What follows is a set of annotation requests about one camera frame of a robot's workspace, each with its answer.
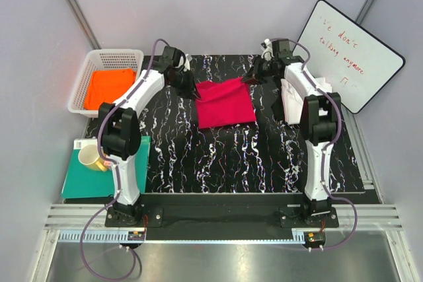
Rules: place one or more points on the cream yellow mug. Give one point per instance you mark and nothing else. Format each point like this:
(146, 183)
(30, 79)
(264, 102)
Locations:
(90, 157)

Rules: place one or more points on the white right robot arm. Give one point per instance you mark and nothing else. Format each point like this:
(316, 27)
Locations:
(320, 122)

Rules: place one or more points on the black marbled table mat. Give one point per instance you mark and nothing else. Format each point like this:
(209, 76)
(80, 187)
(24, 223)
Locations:
(265, 156)

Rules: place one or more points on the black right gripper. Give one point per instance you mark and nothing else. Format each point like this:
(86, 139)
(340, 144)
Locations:
(253, 80)

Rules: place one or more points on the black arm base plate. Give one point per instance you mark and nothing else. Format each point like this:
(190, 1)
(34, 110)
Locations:
(278, 200)

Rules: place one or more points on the folded white t shirt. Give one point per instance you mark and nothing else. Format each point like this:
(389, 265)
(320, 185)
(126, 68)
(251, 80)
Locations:
(294, 92)

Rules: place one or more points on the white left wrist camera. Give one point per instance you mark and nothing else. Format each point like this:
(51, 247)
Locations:
(185, 62)

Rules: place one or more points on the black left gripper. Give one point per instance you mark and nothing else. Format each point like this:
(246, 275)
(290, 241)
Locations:
(190, 90)

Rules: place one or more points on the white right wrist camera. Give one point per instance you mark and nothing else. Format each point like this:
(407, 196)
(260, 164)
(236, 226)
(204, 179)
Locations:
(267, 50)

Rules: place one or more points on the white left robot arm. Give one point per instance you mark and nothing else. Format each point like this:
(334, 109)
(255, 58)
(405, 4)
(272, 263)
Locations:
(119, 136)

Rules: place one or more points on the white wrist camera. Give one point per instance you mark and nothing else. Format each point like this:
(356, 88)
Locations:
(267, 50)
(185, 62)

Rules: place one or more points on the aluminium frame rail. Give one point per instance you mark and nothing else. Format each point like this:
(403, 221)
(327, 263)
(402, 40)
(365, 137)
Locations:
(343, 217)

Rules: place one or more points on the green paper folder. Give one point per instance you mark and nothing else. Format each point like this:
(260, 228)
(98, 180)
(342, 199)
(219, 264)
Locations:
(82, 182)

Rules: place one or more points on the white whiteboard black frame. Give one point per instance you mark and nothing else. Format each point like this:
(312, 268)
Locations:
(353, 61)

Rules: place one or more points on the orange t shirt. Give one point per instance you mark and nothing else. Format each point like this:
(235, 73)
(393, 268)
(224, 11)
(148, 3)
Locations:
(107, 86)

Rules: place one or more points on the crimson red t shirt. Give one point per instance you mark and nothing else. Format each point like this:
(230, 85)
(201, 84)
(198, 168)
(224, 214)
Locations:
(226, 103)

